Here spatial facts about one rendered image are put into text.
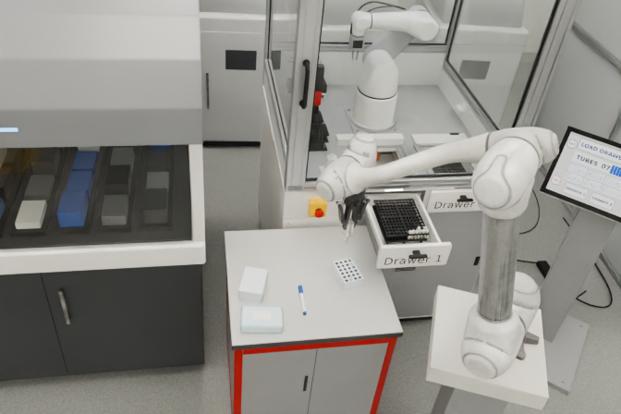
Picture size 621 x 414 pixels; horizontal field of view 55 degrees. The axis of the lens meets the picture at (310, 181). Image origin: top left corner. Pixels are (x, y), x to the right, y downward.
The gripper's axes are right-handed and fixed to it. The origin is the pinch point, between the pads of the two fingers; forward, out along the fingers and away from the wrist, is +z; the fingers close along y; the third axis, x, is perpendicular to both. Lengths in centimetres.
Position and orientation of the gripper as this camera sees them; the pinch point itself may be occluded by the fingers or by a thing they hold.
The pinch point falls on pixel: (348, 227)
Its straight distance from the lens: 224.0
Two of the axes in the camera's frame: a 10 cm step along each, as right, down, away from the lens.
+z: -0.9, 7.9, 6.1
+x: -3.6, -6.0, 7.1
